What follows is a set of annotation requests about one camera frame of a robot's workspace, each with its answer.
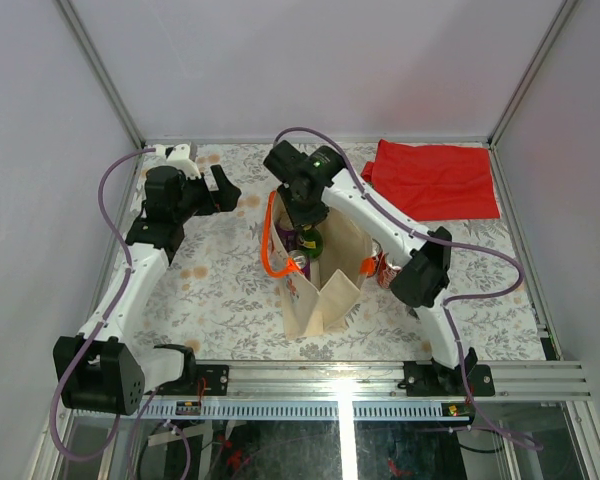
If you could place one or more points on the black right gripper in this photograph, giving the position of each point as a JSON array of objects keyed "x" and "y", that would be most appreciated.
[{"x": 298, "y": 218}]

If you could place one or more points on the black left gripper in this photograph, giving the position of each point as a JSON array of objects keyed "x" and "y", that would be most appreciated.
[{"x": 223, "y": 199}]

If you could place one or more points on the purple soda can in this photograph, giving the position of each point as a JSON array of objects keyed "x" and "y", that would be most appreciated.
[
  {"x": 302, "y": 260},
  {"x": 286, "y": 231}
]

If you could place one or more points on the green glass bottle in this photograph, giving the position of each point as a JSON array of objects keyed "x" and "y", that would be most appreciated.
[{"x": 310, "y": 241}]

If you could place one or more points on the beige canvas bag orange handles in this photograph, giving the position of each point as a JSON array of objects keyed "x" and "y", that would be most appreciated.
[{"x": 315, "y": 300}]

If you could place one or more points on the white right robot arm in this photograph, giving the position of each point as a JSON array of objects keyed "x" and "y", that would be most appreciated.
[{"x": 424, "y": 255}]

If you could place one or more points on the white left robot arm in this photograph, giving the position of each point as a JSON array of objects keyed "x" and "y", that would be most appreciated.
[{"x": 98, "y": 369}]

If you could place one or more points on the red cloth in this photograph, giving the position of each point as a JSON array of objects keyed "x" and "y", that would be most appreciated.
[{"x": 434, "y": 182}]

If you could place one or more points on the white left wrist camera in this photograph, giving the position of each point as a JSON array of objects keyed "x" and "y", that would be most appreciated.
[{"x": 180, "y": 156}]

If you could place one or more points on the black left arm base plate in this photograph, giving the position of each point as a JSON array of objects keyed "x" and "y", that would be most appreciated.
[{"x": 205, "y": 380}]

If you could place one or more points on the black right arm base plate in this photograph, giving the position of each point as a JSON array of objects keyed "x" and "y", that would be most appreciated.
[{"x": 433, "y": 380}]

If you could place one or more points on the aluminium front rail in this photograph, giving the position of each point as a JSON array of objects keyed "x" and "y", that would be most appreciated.
[{"x": 515, "y": 381}]

